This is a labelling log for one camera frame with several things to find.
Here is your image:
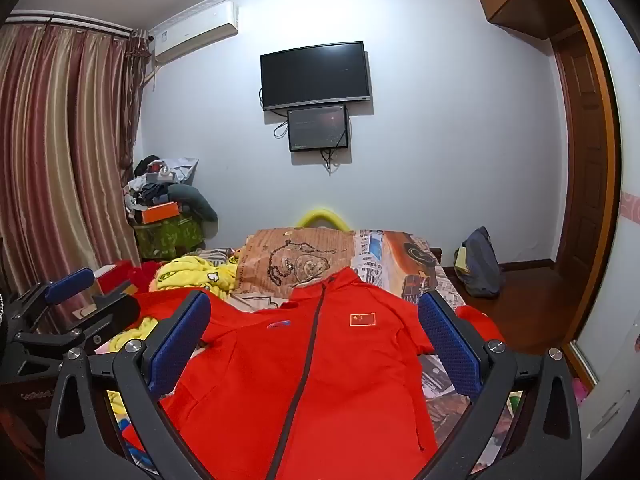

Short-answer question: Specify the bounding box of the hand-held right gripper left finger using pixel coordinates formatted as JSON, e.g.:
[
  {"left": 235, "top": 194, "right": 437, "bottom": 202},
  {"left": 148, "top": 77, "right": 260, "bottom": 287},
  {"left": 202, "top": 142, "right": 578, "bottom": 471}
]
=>
[{"left": 45, "top": 290, "right": 213, "bottom": 480}]

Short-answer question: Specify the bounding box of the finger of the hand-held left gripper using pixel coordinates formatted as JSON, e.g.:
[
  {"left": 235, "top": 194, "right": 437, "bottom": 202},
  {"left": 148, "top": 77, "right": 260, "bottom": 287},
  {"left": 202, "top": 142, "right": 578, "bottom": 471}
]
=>
[
  {"left": 10, "top": 267, "right": 96, "bottom": 322},
  {"left": 15, "top": 293, "right": 142, "bottom": 348}
]

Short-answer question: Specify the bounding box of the blue grey backpack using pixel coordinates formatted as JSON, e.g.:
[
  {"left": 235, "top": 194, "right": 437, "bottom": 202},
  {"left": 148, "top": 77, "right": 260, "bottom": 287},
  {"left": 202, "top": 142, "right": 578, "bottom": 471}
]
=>
[{"left": 454, "top": 226, "right": 502, "bottom": 299}]

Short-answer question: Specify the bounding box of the pile of clothes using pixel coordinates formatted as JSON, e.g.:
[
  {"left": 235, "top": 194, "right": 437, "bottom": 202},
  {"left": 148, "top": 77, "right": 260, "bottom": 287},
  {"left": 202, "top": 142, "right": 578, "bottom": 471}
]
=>
[{"left": 122, "top": 155, "right": 201, "bottom": 211}]

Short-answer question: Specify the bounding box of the black wall television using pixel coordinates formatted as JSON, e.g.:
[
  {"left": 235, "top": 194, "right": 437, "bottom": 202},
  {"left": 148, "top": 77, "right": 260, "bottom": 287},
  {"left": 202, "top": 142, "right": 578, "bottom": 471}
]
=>
[{"left": 260, "top": 41, "right": 372, "bottom": 112}]

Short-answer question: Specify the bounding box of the black cable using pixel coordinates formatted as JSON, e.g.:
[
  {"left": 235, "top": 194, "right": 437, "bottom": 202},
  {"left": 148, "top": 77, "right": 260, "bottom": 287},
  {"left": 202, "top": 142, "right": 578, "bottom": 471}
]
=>
[
  {"left": 258, "top": 87, "right": 290, "bottom": 142},
  {"left": 320, "top": 147, "right": 352, "bottom": 177}
]

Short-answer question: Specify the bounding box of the small black wall monitor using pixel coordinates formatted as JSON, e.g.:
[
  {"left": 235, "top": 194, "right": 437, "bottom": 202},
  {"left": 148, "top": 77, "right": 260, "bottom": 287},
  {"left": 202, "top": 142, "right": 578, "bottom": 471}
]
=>
[{"left": 287, "top": 104, "right": 350, "bottom": 152}]

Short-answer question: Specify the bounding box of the white wardrobe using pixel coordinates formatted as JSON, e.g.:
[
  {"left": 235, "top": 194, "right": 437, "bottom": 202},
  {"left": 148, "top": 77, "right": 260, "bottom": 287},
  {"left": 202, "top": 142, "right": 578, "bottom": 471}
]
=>
[{"left": 562, "top": 0, "right": 640, "bottom": 461}]

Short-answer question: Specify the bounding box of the striped pink curtain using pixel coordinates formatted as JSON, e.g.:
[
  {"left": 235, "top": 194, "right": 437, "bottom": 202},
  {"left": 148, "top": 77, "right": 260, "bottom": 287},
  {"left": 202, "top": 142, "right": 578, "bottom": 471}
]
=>
[{"left": 0, "top": 22, "right": 151, "bottom": 321}]

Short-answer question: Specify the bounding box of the curtain rod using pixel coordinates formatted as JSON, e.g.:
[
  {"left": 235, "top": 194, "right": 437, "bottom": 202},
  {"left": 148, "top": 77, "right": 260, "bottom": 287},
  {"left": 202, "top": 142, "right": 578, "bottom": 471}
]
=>
[{"left": 5, "top": 11, "right": 137, "bottom": 39}]

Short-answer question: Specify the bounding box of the yellow printed cloth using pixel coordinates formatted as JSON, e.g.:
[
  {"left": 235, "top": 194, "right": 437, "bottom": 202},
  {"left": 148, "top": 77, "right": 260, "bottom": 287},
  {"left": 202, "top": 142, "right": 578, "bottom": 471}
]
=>
[{"left": 105, "top": 255, "right": 242, "bottom": 426}]

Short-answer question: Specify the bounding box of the dark grey pillow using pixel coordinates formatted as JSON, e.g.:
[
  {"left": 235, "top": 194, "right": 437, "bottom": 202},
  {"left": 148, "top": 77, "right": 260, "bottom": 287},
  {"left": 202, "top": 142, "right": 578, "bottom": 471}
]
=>
[{"left": 167, "top": 183, "right": 219, "bottom": 224}]

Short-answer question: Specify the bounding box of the printed bed blanket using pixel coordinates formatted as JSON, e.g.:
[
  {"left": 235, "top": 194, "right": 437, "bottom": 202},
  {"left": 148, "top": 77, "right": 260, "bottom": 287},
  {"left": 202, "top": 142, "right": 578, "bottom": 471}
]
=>
[{"left": 75, "top": 227, "right": 526, "bottom": 480}]

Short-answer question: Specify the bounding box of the orange box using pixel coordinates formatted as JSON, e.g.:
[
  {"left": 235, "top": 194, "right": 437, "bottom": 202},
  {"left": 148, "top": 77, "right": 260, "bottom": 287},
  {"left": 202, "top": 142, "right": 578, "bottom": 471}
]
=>
[{"left": 141, "top": 201, "right": 180, "bottom": 224}]

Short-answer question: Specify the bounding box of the white air conditioner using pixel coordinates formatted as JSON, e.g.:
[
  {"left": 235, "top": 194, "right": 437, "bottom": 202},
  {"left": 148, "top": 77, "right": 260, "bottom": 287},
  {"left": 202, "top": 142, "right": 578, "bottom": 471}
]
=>
[{"left": 150, "top": 1, "right": 240, "bottom": 65}]

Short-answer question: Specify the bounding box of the red plush cloth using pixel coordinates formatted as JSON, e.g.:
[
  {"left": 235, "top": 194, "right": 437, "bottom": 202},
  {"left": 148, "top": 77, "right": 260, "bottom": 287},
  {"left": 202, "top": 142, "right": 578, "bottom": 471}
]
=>
[{"left": 95, "top": 260, "right": 166, "bottom": 297}]

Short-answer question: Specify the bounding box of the red zip jacket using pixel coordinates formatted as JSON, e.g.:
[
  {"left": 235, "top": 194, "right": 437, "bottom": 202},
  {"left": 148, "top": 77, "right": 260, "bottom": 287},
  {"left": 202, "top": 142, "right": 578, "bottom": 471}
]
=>
[{"left": 120, "top": 267, "right": 506, "bottom": 480}]

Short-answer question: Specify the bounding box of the brown wooden door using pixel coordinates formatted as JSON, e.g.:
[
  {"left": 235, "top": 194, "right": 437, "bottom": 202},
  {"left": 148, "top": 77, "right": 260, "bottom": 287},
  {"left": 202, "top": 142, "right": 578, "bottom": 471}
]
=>
[{"left": 545, "top": 0, "right": 624, "bottom": 356}]

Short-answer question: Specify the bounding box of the yellow hoop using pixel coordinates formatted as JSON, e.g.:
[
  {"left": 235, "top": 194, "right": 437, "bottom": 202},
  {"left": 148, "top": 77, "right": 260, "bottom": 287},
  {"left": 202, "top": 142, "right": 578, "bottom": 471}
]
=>
[{"left": 297, "top": 204, "right": 352, "bottom": 231}]

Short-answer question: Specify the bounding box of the green patterned cloth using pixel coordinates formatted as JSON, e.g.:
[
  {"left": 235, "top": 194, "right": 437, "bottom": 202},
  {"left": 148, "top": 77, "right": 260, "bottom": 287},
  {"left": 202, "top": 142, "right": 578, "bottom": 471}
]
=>
[{"left": 133, "top": 214, "right": 207, "bottom": 262}]

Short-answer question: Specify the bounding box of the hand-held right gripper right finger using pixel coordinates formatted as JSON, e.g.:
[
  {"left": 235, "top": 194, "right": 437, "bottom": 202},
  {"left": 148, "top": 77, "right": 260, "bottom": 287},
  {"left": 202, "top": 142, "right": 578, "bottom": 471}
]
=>
[{"left": 417, "top": 290, "right": 583, "bottom": 480}]

